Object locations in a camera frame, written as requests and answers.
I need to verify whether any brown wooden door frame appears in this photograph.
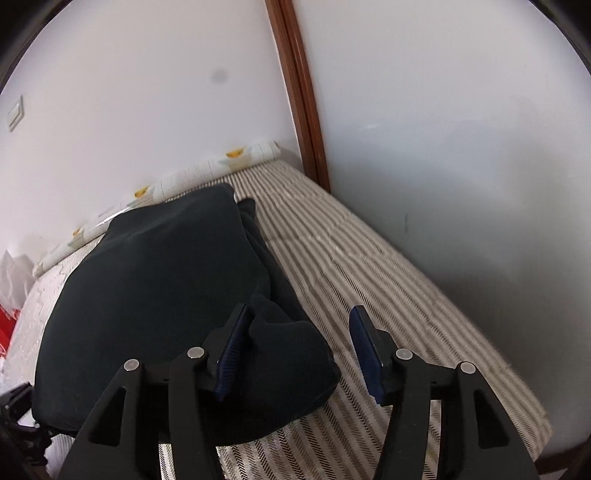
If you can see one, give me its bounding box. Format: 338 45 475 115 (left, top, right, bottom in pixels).
265 0 331 192

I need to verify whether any white floral sheet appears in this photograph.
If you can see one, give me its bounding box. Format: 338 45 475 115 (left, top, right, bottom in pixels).
32 141 282 278

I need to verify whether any white plastic bag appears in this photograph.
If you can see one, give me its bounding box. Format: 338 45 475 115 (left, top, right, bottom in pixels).
0 249 35 319

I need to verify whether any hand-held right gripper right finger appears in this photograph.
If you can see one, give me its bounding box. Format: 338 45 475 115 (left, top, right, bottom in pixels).
348 305 541 480

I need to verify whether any red paper bag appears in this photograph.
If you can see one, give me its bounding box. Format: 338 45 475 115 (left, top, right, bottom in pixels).
0 305 21 358

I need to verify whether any striped bed cover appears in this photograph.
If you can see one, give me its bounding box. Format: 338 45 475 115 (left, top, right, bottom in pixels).
0 157 555 480

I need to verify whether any black t-shirt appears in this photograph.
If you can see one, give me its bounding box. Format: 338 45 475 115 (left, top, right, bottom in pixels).
31 183 342 446

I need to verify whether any white wall switch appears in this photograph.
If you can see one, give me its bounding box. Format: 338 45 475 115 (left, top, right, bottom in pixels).
7 96 25 132

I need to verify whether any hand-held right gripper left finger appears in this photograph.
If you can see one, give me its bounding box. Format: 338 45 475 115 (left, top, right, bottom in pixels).
58 303 254 480

